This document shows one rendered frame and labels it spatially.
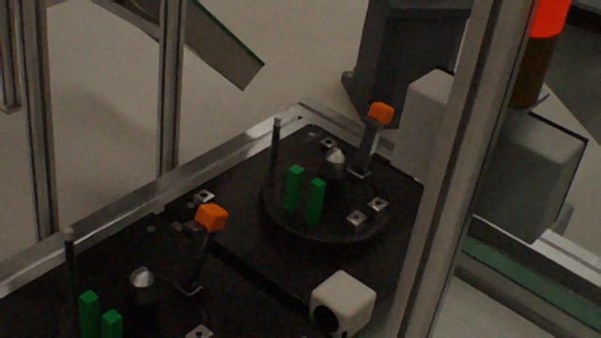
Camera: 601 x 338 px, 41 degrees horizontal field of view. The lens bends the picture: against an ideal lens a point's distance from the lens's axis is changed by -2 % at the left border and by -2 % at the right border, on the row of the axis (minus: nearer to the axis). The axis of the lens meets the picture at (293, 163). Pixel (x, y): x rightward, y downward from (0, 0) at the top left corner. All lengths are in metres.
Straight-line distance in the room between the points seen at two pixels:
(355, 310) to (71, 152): 0.52
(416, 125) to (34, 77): 0.36
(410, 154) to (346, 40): 0.88
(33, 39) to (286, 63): 0.68
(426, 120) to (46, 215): 0.43
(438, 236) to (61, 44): 0.92
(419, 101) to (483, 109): 0.07
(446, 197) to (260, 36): 0.92
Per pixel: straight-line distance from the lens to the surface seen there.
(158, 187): 0.89
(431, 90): 0.56
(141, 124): 1.17
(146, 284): 0.66
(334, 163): 0.81
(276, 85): 1.28
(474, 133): 0.51
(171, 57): 0.87
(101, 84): 1.25
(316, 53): 1.39
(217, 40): 0.94
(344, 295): 0.75
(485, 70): 0.49
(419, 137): 0.57
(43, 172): 0.82
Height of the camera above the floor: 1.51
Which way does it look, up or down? 36 degrees down
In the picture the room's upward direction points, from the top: 8 degrees clockwise
